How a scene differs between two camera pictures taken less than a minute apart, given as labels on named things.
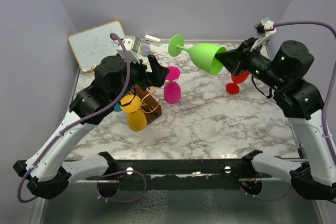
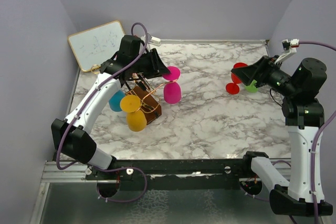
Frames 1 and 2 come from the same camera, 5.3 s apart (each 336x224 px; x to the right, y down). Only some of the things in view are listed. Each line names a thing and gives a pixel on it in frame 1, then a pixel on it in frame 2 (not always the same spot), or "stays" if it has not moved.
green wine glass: (202, 55) -> (252, 88)
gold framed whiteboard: (90, 45) stays
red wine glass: (233, 88) stays
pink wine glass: (172, 89) stays
